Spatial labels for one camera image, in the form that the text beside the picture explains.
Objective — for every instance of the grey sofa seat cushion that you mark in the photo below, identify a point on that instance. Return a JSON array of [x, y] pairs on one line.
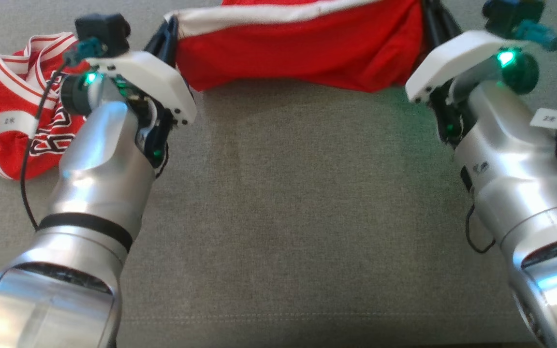
[[298, 203]]

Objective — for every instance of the red shorts with white stripes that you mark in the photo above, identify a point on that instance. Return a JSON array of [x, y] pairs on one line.
[[307, 48]]

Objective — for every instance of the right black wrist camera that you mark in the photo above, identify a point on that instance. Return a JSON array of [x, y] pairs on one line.
[[510, 14]]

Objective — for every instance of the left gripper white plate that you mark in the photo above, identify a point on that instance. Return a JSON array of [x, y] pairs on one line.
[[153, 77]]

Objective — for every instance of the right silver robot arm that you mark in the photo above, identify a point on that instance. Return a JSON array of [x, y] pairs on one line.
[[510, 169]]

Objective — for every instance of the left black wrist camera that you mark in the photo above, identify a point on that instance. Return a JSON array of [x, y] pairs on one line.
[[104, 31]]

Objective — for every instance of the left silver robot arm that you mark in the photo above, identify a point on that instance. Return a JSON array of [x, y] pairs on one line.
[[95, 193]]

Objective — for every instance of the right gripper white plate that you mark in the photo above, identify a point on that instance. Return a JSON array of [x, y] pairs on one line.
[[457, 53]]

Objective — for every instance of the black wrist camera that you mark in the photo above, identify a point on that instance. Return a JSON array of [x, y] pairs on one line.
[[104, 31], [510, 14]]

